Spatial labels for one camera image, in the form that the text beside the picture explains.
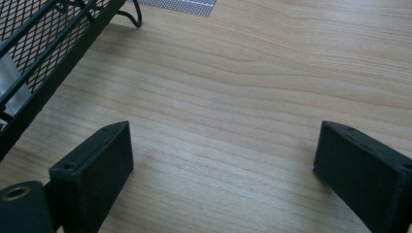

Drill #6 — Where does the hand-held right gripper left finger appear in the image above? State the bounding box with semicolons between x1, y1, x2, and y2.
48;120;134;233

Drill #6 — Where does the grey striped placemat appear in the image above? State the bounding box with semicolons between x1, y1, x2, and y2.
129;0;218;18

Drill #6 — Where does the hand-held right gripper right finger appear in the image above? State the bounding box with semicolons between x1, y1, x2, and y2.
313;120;412;233

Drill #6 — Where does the black wire mesh basket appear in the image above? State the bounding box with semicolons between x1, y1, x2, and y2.
0;0;144;163

